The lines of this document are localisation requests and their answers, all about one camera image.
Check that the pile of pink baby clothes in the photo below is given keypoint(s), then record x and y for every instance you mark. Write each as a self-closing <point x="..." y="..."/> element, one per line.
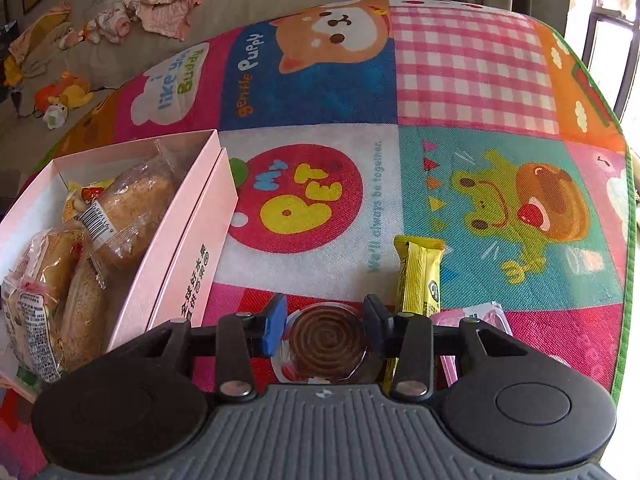
<point x="150" y="10"/>

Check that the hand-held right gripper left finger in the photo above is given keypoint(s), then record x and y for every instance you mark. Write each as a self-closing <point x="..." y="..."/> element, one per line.
<point x="272" y="327"/>

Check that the orange plush toy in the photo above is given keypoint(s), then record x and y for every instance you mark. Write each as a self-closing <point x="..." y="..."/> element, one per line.
<point x="67" y="92"/>

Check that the red yellow snack packet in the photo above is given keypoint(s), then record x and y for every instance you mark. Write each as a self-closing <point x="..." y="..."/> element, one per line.
<point x="87" y="197"/>

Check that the dark window frame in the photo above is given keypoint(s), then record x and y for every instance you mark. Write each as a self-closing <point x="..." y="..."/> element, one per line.
<point x="600" y="60"/>

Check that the sesame bread packet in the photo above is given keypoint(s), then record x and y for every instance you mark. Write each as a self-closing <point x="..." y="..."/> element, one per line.
<point x="85" y="315"/>

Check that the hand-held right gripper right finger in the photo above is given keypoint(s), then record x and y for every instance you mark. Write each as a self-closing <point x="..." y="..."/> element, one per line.
<point x="374" y="327"/>

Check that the white green toy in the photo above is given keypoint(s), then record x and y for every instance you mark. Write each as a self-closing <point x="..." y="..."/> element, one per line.
<point x="55" y="115"/>

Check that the yellow snack bar packet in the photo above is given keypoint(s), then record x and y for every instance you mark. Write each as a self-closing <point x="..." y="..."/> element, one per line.
<point x="417" y="280"/>

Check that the pink snack packet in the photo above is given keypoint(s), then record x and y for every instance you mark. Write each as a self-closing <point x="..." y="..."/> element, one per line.
<point x="480" y="317"/>

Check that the round chocolate swirl cookie packet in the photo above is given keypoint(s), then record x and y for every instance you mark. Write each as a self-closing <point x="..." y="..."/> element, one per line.
<point x="325" y="345"/>

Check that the green snack packet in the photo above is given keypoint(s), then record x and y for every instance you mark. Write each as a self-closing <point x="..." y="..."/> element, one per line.
<point x="37" y="377"/>

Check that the long bread packet with barcode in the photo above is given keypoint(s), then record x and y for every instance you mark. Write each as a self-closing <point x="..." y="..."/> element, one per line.
<point x="135" y="210"/>

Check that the bread packet with pink print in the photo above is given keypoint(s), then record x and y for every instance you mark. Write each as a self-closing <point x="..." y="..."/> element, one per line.
<point x="40" y="285"/>

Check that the colourful cartoon play mat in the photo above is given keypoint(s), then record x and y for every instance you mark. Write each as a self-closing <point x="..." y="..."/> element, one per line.
<point x="450" y="110"/>

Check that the pink yellow cloth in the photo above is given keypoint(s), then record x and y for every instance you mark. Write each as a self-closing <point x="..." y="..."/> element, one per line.
<point x="35" y="40"/>

